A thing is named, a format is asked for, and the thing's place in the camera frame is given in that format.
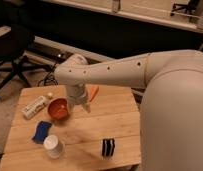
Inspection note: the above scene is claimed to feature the orange carrot toy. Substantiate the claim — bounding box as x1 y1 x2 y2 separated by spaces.
89 86 99 101

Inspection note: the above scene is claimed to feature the distant office chair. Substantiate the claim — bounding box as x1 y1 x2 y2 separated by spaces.
170 0 203 21

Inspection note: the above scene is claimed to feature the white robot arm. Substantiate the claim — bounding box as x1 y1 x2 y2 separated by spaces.
54 49 203 171

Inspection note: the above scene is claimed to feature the orange bowl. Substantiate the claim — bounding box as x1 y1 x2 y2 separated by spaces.
47 98 69 120

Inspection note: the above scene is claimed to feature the white ceramic cup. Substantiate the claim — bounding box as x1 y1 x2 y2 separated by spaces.
43 135 65 159

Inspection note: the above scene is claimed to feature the small wooden table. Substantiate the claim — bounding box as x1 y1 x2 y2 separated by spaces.
0 86 141 171

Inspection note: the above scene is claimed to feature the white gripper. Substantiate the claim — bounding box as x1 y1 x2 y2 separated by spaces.
66 84 91 113

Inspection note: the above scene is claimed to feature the white tube bottle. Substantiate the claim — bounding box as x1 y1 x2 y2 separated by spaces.
22 96 48 119

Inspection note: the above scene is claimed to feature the black office chair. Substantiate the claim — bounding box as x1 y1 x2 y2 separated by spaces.
0 25 51 90

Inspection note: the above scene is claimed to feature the blue sponge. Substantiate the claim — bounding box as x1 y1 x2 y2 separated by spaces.
32 121 52 144

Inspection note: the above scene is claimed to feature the black cable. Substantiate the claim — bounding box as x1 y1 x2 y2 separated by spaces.
37 61 64 88

